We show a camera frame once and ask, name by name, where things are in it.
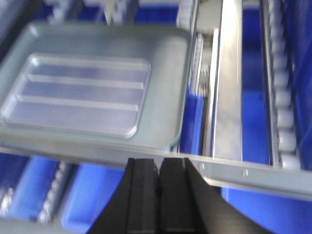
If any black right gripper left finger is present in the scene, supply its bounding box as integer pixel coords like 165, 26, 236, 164
87, 158, 158, 234

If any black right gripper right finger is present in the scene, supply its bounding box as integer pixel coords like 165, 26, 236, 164
159, 158, 270, 234

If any silver metal tray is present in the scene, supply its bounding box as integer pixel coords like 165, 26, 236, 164
0, 21, 191, 149

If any blue bin on lower shelf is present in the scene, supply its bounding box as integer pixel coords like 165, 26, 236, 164
221, 187, 312, 234

